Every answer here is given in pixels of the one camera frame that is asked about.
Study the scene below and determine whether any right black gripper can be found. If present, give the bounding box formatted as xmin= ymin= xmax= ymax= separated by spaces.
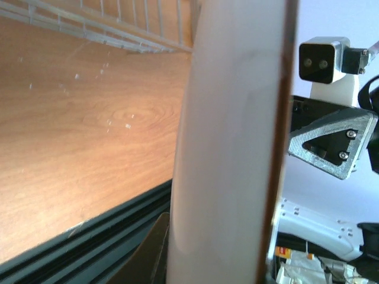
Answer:
xmin=288 ymin=96 xmax=378 ymax=180

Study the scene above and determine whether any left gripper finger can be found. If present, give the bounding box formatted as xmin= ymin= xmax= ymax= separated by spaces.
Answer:
xmin=108 ymin=212 xmax=170 ymax=284

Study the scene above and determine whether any round striped white plate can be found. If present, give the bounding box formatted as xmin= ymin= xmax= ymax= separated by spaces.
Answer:
xmin=166 ymin=1 xmax=298 ymax=283

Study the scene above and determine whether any wire metal dish rack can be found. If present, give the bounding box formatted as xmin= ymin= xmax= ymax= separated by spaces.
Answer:
xmin=1 ymin=1 xmax=201 ymax=53

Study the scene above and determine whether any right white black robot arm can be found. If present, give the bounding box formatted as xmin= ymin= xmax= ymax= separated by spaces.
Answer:
xmin=277 ymin=96 xmax=378 ymax=266

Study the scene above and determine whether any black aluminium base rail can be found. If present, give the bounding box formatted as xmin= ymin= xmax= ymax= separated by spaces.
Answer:
xmin=1 ymin=180 xmax=172 ymax=283

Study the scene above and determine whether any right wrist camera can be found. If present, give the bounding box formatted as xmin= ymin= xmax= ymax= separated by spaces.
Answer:
xmin=298 ymin=36 xmax=371 ymax=107

